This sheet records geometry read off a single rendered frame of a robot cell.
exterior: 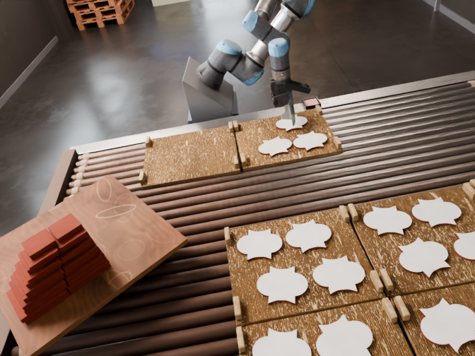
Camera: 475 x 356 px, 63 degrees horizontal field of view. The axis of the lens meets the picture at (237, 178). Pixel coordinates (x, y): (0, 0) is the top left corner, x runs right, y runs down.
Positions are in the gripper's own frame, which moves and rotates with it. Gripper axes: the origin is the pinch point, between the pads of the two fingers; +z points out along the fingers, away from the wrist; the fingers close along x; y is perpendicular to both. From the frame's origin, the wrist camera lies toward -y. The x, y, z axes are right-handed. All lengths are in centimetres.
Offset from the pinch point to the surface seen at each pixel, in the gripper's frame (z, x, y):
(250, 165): 2.6, 24.5, 22.7
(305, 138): 2.6, 14.6, -2.3
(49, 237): -28, 75, 78
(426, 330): 3, 103, -10
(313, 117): 4.0, -2.1, -10.4
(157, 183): 1, 25, 61
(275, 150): 2.0, 19.2, 11.3
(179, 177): 1, 24, 52
